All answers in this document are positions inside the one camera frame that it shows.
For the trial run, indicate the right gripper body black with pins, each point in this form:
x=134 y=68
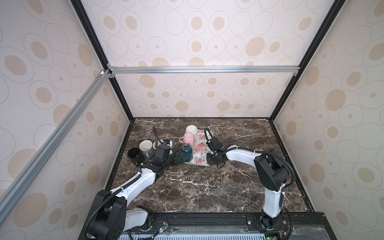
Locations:
x=211 y=159

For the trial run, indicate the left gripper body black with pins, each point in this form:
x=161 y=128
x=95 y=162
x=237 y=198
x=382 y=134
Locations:
x=168 y=163

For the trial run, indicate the dark teal mug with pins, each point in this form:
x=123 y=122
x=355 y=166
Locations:
x=187 y=153

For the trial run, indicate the pink faceted mug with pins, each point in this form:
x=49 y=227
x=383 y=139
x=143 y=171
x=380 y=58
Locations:
x=188 y=139

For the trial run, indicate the grey mug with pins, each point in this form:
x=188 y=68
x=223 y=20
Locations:
x=146 y=148

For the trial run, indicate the black mug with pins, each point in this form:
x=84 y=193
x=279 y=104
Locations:
x=136 y=156

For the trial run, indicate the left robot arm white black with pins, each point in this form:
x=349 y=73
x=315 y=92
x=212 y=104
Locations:
x=109 y=217

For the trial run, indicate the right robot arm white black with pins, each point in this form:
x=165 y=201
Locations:
x=274 y=172

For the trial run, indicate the white mug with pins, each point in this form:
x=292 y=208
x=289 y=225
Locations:
x=193 y=130

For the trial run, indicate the floral rectangular tray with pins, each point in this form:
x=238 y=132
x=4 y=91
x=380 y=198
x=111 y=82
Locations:
x=200 y=151

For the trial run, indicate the horizontal aluminium bar back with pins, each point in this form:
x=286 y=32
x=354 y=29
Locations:
x=205 y=70

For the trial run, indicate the diagonal aluminium bar left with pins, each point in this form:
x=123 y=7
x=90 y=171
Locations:
x=33 y=168

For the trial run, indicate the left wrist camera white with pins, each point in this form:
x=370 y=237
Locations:
x=168 y=142

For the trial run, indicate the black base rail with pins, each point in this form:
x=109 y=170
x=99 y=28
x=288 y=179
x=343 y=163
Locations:
x=235 y=226

